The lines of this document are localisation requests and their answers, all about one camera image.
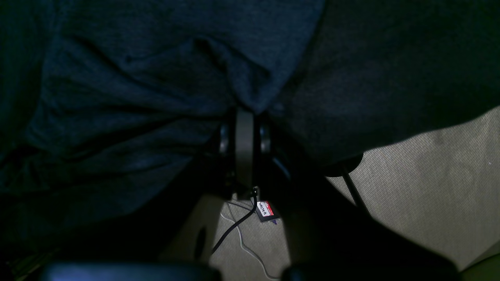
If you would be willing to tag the black table cloth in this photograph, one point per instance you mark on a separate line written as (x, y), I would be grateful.
(378, 72)

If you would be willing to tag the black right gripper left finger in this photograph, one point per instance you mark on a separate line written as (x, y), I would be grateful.
(227, 134)

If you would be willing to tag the dark grey T-shirt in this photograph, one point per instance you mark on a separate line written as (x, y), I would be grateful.
(104, 101)

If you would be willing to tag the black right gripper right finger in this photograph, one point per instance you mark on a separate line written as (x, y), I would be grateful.
(262, 134)

